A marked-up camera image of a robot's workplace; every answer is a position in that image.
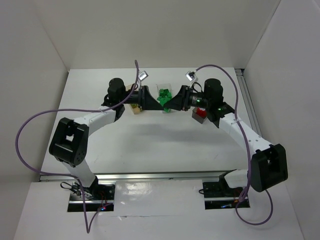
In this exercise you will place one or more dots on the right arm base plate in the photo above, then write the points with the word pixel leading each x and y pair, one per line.
pixel 219 195

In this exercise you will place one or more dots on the red lego brick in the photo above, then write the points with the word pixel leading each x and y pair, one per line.
pixel 201 112

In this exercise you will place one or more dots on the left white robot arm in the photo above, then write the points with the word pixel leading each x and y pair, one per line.
pixel 70 140

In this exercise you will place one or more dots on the green red lego stack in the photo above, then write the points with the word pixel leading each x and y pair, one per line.
pixel 162 101

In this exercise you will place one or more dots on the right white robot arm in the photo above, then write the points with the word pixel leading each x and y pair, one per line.
pixel 267 162

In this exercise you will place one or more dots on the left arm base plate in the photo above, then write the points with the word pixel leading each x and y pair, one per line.
pixel 103 198

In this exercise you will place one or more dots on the aluminium side rail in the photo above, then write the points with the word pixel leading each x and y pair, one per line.
pixel 247 100

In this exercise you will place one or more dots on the grey transparent container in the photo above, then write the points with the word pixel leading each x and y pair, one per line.
pixel 198 118

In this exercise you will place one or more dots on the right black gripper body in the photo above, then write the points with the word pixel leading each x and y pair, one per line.
pixel 186 98

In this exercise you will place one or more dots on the aluminium front rail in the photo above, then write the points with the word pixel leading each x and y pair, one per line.
pixel 141 176

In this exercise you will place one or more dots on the orange transparent container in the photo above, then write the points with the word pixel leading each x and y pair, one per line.
pixel 134 107

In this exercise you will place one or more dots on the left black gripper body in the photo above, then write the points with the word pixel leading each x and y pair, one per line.
pixel 142 97

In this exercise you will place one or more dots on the clear transparent container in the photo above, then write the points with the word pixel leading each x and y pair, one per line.
pixel 165 85

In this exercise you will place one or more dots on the dark green lego cube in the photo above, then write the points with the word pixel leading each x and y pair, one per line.
pixel 165 92

